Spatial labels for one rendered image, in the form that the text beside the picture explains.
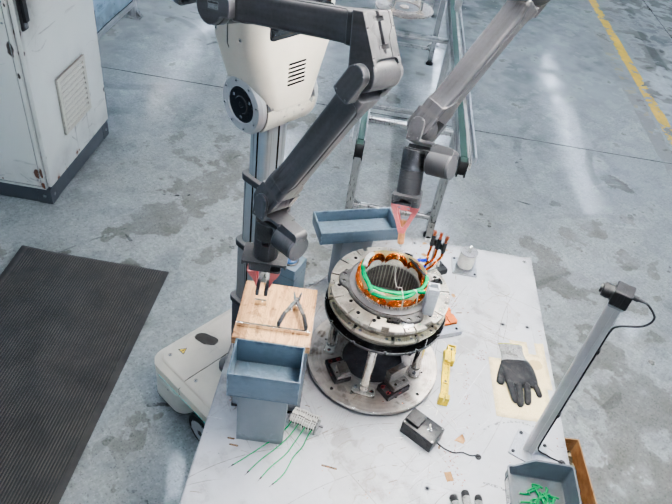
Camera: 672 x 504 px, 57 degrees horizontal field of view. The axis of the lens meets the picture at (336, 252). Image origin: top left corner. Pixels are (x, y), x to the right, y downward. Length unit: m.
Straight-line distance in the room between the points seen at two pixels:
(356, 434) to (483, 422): 0.37
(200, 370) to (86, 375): 0.56
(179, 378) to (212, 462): 0.86
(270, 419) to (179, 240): 1.95
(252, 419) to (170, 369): 0.94
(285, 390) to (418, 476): 0.44
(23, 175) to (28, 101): 0.46
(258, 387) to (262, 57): 0.76
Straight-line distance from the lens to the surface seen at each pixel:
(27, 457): 2.68
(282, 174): 1.26
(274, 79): 1.57
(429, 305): 1.59
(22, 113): 3.47
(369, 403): 1.77
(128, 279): 3.20
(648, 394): 3.33
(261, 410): 1.58
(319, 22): 1.13
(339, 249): 1.92
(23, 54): 3.31
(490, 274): 2.29
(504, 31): 1.47
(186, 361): 2.51
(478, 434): 1.82
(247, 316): 1.57
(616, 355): 3.42
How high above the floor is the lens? 2.22
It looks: 41 degrees down
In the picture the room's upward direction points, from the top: 9 degrees clockwise
